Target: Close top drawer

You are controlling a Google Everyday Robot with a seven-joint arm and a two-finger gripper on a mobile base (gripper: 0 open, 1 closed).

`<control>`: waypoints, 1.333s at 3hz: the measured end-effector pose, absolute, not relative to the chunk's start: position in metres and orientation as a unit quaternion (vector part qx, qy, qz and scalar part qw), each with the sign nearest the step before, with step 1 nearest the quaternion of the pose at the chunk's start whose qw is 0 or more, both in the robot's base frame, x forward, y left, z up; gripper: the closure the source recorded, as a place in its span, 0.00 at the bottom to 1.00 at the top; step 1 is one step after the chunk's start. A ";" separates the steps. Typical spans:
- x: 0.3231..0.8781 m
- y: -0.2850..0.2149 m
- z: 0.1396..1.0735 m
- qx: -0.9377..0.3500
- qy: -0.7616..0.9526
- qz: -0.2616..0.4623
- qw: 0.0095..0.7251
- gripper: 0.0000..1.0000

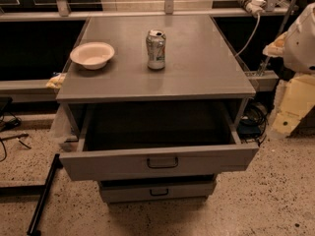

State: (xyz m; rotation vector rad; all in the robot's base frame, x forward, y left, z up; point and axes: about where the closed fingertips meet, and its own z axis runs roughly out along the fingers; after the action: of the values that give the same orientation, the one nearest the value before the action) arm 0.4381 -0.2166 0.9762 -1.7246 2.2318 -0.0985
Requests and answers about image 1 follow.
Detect grey open top drawer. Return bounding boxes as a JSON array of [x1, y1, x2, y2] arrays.
[[60, 100, 258, 181]]

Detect black metal floor bar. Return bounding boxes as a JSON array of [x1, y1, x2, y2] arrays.
[[27, 153, 62, 236]]

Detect grey metal rail frame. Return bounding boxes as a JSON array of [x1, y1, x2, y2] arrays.
[[0, 0, 299, 103]]

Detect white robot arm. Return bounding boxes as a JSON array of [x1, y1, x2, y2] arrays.
[[263, 3, 315, 138]]

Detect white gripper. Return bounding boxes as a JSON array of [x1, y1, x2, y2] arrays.
[[263, 3, 315, 74]]

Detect grey drawer cabinet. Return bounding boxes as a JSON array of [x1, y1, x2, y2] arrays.
[[57, 16, 255, 149]]

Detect black cables at left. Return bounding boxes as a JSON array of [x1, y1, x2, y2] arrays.
[[0, 96, 32, 163]]

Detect silver soda can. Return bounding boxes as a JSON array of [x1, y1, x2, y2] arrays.
[[146, 29, 166, 70]]

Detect white power cable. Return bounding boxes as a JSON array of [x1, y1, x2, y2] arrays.
[[233, 13, 262, 59]]

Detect black cable bundle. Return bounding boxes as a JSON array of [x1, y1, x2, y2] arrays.
[[237, 101, 270, 147]]

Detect white bowl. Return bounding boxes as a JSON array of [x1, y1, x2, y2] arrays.
[[70, 42, 115, 70]]

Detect white power strip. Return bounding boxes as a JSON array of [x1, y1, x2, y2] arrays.
[[236, 0, 266, 18]]

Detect grey lower drawer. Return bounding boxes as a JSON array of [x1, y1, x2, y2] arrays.
[[98, 174, 217, 204]]

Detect yellow cloth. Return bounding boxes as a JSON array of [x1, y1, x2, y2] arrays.
[[46, 73, 66, 89]]

